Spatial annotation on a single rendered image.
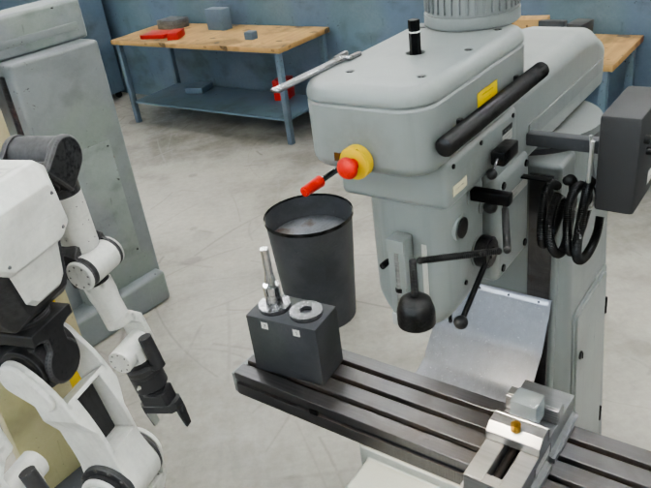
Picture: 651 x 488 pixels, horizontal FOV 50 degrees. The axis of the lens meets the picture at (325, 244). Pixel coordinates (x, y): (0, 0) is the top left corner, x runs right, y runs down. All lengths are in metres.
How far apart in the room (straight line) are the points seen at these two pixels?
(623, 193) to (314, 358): 0.87
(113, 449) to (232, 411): 1.75
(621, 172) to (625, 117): 0.11
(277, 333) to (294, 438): 1.38
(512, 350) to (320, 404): 0.54
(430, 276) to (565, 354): 0.72
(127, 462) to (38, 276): 0.50
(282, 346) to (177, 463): 1.45
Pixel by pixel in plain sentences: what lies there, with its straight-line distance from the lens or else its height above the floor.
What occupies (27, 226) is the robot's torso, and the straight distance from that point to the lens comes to 1.47.
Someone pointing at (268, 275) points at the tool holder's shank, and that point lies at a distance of 1.86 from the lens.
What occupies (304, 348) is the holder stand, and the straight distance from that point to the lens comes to 1.87.
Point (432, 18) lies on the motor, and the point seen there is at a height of 1.91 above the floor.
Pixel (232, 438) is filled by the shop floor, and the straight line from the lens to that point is 3.30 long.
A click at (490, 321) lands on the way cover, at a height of 1.06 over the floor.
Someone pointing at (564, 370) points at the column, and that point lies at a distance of 2.11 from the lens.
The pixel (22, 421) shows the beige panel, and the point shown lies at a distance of 3.12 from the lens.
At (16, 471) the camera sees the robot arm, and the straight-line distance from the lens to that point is 1.61.
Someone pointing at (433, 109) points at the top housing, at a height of 1.85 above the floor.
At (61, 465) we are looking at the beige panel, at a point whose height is 0.11.
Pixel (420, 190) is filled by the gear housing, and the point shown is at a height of 1.67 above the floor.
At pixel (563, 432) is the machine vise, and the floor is 1.00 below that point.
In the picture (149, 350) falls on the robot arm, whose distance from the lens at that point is 1.83.
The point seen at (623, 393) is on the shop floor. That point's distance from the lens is 3.44.
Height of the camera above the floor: 2.23
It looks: 29 degrees down
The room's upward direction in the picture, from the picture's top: 8 degrees counter-clockwise
